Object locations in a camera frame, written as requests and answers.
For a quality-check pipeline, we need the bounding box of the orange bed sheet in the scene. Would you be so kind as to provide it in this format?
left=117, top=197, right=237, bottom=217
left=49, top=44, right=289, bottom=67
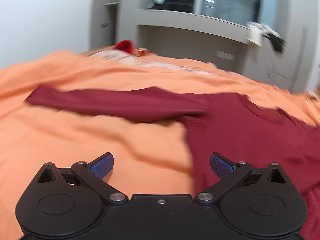
left=1, top=51, right=319, bottom=239

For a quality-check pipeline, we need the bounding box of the black cloth on desk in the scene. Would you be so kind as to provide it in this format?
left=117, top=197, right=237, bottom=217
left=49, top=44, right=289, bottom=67
left=263, top=28, right=286, bottom=53

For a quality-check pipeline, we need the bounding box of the grey built-in desk cabinet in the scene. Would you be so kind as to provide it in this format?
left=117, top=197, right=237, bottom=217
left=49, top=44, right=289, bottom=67
left=90, top=0, right=319, bottom=93

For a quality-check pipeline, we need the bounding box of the floral patterned pillow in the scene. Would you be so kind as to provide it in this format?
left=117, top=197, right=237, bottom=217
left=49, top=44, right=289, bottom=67
left=85, top=48, right=151, bottom=65

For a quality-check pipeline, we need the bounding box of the small bright red cloth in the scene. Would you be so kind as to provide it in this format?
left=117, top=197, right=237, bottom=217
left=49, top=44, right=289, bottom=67
left=114, top=40, right=135, bottom=54

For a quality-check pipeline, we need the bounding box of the dark red long-sleeve garment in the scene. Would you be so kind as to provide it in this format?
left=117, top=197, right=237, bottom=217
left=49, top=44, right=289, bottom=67
left=27, top=86, right=319, bottom=239

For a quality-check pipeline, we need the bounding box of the white cloth on desk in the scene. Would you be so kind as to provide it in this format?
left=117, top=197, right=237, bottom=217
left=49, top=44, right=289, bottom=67
left=247, top=22, right=269, bottom=47

